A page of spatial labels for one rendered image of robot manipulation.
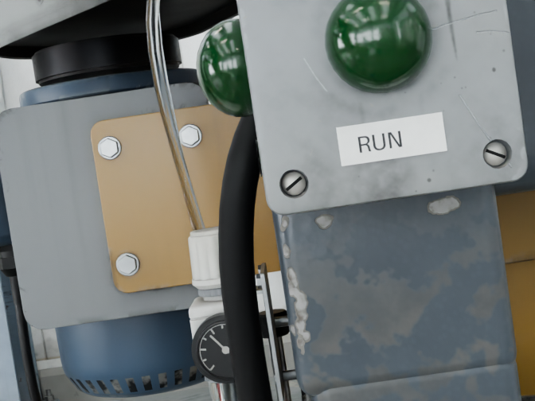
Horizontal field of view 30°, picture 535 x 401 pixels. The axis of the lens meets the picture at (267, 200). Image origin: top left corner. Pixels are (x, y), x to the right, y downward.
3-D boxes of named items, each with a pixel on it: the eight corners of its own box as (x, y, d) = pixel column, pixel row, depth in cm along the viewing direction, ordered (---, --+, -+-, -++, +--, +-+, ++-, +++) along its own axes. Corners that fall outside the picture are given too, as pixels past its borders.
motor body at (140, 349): (45, 417, 76) (-7, 91, 74) (85, 371, 91) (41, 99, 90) (244, 388, 75) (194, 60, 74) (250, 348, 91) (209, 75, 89)
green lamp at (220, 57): (200, 122, 29) (184, 18, 29) (208, 124, 32) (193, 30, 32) (287, 109, 29) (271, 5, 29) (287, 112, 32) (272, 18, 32)
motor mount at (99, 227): (21, 336, 71) (-16, 110, 70) (43, 320, 78) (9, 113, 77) (414, 278, 71) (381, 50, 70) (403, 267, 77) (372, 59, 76)
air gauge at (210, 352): (196, 389, 53) (185, 321, 53) (199, 381, 55) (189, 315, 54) (264, 379, 53) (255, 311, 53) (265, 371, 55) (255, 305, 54)
